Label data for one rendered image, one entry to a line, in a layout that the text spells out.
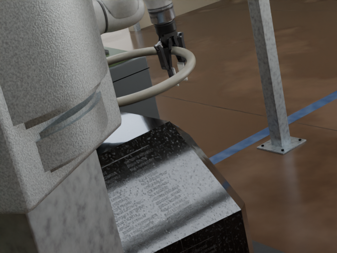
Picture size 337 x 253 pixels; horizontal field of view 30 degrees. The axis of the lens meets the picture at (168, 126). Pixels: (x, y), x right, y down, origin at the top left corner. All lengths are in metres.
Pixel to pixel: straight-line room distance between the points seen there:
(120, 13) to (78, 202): 2.05
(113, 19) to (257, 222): 1.11
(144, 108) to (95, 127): 2.09
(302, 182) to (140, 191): 1.58
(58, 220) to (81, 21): 0.25
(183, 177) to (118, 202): 0.21
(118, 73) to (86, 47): 2.02
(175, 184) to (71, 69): 1.07
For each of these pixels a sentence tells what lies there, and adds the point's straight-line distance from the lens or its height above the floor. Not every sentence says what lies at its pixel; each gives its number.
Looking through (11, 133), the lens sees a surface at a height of 1.24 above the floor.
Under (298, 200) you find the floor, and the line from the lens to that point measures 3.03.
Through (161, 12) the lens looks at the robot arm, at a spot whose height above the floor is 1.08.
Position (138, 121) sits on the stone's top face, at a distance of 1.93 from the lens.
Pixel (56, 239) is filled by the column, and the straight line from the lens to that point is 0.81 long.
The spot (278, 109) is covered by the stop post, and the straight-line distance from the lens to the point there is 3.51.
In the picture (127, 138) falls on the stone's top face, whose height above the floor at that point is 0.82.
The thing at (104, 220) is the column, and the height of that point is 1.03.
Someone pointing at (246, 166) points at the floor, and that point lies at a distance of 3.44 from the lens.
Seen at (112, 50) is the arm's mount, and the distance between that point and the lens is 2.90.
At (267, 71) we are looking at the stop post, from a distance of 3.44.
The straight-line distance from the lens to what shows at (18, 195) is 0.70.
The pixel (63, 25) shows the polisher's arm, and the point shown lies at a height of 1.33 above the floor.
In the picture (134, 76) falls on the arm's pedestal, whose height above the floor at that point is 0.73.
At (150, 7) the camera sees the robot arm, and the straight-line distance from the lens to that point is 2.18.
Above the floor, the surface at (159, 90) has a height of 0.90.
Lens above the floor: 1.44
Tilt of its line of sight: 20 degrees down
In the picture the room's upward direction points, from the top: 13 degrees counter-clockwise
